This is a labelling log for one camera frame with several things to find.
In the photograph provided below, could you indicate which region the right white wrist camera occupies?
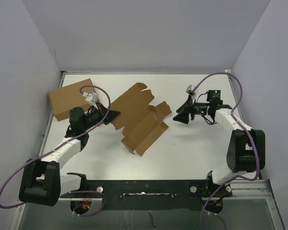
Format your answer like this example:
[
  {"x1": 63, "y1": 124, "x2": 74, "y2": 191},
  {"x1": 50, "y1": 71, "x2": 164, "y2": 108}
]
[{"x1": 186, "y1": 85, "x2": 198, "y2": 99}]

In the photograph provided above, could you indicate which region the purple cable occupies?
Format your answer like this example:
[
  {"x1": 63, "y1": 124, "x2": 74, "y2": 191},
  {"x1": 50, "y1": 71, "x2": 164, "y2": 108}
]
[
  {"x1": 192, "y1": 72, "x2": 260, "y2": 230},
  {"x1": 0, "y1": 85, "x2": 111, "y2": 218}
]

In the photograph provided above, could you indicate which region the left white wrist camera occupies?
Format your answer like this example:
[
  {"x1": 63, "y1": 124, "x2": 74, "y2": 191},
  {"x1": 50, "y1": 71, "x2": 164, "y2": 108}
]
[{"x1": 82, "y1": 92, "x2": 99, "y2": 106}]

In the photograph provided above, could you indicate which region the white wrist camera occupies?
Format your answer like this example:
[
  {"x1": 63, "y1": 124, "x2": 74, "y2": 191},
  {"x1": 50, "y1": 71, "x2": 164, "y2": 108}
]
[
  {"x1": 186, "y1": 85, "x2": 198, "y2": 99},
  {"x1": 82, "y1": 92, "x2": 99, "y2": 106}
]

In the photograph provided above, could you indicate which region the closed brown cardboard box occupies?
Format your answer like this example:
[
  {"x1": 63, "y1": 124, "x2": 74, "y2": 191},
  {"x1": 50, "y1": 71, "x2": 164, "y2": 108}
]
[{"x1": 48, "y1": 79, "x2": 92, "y2": 121}]

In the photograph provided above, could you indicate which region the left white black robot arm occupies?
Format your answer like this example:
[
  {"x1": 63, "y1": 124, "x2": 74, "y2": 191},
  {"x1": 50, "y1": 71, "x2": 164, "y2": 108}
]
[{"x1": 19, "y1": 103, "x2": 120, "y2": 206}]

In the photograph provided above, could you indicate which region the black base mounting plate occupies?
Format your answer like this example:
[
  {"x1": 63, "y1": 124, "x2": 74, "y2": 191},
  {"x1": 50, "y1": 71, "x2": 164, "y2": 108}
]
[{"x1": 59, "y1": 172, "x2": 232, "y2": 216}]

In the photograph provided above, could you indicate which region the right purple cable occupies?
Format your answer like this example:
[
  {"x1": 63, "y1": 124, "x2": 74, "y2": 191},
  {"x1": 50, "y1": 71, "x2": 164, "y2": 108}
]
[{"x1": 192, "y1": 72, "x2": 260, "y2": 230}]

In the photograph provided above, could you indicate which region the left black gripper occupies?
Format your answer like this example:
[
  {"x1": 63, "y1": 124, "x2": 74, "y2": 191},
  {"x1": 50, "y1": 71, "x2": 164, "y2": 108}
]
[{"x1": 82, "y1": 102, "x2": 120, "y2": 131}]

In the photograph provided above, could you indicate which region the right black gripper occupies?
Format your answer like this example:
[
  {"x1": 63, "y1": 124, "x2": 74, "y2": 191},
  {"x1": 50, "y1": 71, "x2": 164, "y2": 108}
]
[{"x1": 173, "y1": 95, "x2": 210, "y2": 124}]

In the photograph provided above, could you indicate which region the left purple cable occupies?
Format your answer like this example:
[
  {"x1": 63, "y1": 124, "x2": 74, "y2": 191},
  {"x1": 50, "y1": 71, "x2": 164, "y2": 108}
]
[{"x1": 0, "y1": 85, "x2": 111, "y2": 218}]

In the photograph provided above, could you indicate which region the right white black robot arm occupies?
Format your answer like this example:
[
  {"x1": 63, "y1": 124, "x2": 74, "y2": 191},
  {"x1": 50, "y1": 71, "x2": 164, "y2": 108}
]
[{"x1": 173, "y1": 87, "x2": 265, "y2": 196}]

